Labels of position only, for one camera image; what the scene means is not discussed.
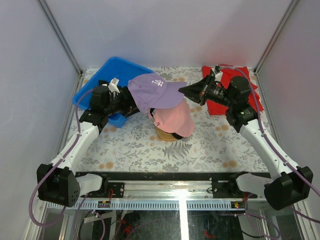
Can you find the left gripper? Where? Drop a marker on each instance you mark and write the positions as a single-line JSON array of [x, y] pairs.
[[131, 108]]

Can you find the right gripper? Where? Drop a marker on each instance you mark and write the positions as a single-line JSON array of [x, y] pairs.
[[199, 92]]

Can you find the red cloth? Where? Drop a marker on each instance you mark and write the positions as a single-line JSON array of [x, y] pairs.
[[216, 109]]

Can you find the purple cap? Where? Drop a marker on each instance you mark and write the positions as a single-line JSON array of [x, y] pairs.
[[151, 91]]

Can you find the pink cap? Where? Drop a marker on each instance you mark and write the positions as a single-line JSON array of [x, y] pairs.
[[176, 120]]

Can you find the black baseball cap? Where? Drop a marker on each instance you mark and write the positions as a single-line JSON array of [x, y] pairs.
[[177, 136]]

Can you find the wooden hat stand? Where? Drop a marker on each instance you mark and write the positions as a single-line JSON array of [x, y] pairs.
[[167, 137]]

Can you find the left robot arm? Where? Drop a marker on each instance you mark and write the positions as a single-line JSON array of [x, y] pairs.
[[57, 181]]

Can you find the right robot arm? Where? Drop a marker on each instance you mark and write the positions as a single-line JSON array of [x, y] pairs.
[[288, 182]]

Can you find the blue plastic bin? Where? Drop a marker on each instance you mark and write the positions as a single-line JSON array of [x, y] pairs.
[[114, 67]]

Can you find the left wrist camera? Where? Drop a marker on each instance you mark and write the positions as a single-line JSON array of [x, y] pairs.
[[113, 85]]

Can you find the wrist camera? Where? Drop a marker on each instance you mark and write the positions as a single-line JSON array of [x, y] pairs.
[[113, 85], [216, 73]]

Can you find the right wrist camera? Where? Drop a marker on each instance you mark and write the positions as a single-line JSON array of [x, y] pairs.
[[216, 73]]

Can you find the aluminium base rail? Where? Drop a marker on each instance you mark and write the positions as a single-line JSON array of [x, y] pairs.
[[146, 189]]

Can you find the slotted cable duct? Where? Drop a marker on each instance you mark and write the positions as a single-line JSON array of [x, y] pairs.
[[192, 205]]

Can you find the left frame post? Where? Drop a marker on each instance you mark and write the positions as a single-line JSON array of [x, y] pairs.
[[60, 36]]

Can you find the frame post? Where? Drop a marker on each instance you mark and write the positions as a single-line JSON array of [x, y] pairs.
[[60, 36], [281, 25]]

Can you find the right frame post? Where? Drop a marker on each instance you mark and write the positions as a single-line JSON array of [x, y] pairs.
[[281, 25]]

